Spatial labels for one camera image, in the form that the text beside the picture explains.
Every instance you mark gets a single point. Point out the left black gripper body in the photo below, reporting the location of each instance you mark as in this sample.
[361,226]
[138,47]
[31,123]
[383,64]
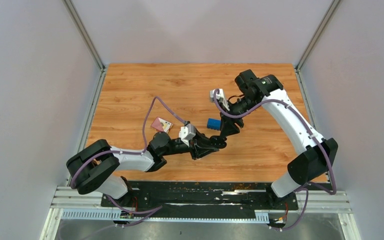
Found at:
[181,147]

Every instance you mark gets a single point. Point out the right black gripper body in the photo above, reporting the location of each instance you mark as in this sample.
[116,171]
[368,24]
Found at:
[242,105]

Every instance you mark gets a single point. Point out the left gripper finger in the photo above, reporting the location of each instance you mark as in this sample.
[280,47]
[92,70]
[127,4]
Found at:
[201,139]
[198,152]

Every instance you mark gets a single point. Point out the black earbud charging case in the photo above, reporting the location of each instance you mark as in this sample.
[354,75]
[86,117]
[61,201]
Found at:
[218,141]

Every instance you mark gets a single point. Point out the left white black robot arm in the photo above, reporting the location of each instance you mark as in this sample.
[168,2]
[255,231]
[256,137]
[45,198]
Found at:
[92,168]

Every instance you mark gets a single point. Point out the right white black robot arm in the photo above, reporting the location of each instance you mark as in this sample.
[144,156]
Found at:
[315,153]

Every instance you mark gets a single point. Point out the blue toy brick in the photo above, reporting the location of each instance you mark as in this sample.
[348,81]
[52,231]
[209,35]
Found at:
[214,124]

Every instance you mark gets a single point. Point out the pink small carton box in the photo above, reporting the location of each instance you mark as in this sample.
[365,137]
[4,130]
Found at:
[161,125]

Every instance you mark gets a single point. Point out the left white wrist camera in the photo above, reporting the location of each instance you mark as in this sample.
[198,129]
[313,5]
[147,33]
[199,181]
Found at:
[187,133]

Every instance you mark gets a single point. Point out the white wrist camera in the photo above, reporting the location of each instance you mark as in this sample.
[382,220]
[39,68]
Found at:
[187,133]
[217,95]

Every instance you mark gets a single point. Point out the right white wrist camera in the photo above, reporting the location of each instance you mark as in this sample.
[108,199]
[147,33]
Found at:
[217,95]

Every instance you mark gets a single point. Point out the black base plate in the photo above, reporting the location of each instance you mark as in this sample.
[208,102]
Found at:
[204,200]

